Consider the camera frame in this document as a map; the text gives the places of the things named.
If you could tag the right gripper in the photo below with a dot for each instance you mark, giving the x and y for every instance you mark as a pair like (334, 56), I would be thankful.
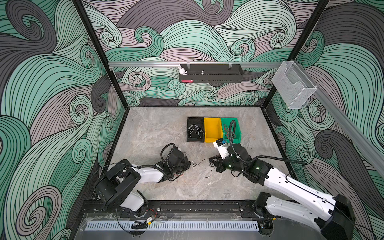
(218, 163)

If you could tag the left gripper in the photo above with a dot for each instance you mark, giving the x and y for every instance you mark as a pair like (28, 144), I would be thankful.
(186, 165)

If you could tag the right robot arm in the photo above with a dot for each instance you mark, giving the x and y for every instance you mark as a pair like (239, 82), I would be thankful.
(332, 216)

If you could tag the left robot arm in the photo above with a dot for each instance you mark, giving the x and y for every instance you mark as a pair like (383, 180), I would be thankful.
(115, 188)

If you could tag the green plastic bin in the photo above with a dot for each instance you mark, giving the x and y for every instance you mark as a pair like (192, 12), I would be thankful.
(226, 125)

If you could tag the yellow plastic bin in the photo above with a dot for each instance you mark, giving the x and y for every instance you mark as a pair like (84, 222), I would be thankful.
(213, 129)

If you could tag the black plastic bin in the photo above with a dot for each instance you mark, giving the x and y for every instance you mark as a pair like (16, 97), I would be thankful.
(195, 130)

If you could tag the white rabbit figurine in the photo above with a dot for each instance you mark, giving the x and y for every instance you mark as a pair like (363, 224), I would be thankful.
(182, 71)

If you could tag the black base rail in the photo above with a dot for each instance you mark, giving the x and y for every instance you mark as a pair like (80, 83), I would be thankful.
(160, 209)

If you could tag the white slotted cable duct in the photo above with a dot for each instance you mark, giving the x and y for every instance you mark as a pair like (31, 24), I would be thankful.
(177, 225)

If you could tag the black wall shelf tray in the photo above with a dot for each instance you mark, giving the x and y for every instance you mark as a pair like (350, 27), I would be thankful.
(212, 74)

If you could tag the clear acrylic wall holder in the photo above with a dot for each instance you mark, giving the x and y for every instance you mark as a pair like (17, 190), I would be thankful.
(293, 84)

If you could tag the aluminium wall rail back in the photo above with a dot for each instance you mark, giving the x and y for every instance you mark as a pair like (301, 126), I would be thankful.
(152, 64)

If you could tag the aluminium wall rail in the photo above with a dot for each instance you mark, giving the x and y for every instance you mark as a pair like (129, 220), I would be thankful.
(358, 108)
(152, 64)

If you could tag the aluminium wall rail right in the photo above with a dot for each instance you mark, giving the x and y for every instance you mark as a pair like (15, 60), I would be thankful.
(358, 108)

